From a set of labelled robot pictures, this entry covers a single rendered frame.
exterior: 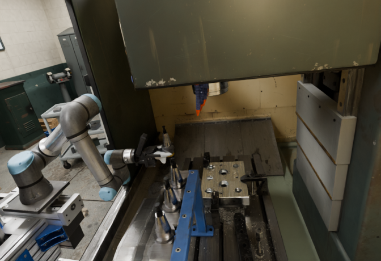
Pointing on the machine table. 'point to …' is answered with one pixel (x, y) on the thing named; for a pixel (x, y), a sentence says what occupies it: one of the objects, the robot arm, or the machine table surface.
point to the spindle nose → (215, 88)
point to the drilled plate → (231, 197)
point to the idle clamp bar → (242, 238)
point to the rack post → (200, 230)
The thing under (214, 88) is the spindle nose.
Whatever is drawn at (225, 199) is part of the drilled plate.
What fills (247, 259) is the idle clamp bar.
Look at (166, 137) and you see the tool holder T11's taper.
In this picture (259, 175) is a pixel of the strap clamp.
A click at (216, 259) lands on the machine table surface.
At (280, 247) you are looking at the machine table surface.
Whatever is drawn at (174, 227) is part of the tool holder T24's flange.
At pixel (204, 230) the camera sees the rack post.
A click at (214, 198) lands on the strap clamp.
